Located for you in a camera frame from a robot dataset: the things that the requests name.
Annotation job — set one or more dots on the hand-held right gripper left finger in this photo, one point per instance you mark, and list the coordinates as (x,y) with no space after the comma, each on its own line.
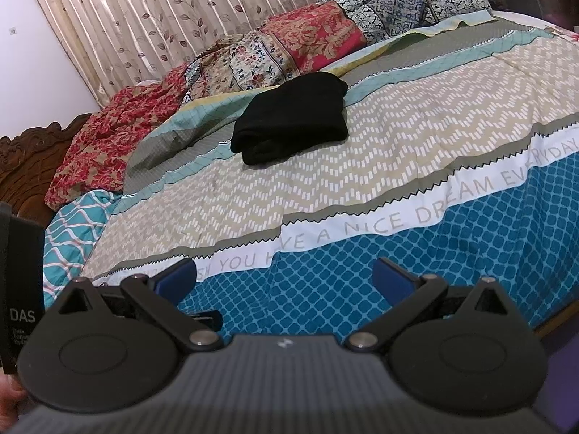
(174,276)

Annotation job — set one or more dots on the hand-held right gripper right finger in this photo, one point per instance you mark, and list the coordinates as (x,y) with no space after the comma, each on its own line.
(394,279)

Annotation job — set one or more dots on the black pants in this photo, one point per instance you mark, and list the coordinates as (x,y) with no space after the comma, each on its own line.
(289,117)

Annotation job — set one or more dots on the person's left hand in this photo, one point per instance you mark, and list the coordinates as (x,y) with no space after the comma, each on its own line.
(11,393)

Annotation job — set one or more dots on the teal wavy striped pillow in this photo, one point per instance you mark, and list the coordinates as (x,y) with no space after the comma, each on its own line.
(72,235)

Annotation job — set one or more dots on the patterned teal beige bedspread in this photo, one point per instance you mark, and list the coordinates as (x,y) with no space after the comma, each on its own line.
(362,167)

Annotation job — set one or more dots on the carved wooden headboard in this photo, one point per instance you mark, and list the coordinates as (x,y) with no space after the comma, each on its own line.
(27,162)

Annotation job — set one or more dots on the red floral blanket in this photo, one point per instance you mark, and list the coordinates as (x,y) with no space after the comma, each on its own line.
(108,144)

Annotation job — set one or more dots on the floral patchwork quilt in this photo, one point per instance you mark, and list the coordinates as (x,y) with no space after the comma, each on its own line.
(294,49)

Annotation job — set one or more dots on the leaf print curtain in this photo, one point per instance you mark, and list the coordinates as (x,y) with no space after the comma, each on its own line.
(158,9)

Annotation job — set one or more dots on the grey speckled blanket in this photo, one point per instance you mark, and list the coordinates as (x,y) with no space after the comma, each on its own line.
(407,4)

